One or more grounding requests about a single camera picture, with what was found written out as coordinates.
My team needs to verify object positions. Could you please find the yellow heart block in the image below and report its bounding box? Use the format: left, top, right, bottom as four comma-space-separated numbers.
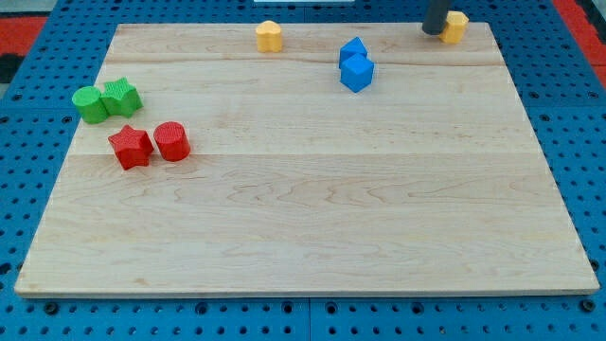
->
255, 20, 283, 53

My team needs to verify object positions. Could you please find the blue cube block front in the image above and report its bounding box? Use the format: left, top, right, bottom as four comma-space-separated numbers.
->
340, 54, 375, 93

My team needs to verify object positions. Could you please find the wooden board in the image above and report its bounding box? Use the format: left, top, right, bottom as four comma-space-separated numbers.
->
14, 22, 599, 298

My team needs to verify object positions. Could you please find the blue block rear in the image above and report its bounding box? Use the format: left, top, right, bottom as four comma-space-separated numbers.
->
339, 36, 367, 67

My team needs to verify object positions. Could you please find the red cylinder block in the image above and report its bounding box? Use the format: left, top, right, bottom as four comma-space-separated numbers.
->
153, 121, 190, 162

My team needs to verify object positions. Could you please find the red star block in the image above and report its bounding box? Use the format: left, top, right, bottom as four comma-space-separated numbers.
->
108, 125, 153, 171

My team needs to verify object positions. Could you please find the green star block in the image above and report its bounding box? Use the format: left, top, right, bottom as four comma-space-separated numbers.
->
100, 77, 143, 117

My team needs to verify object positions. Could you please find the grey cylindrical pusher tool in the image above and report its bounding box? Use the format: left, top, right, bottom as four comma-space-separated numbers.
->
421, 0, 452, 36

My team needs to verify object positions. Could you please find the yellow hexagon block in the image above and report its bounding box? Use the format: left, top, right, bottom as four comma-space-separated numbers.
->
438, 10, 469, 45

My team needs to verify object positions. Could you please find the green cylinder block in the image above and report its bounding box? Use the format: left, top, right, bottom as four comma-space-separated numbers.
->
72, 86, 109, 124

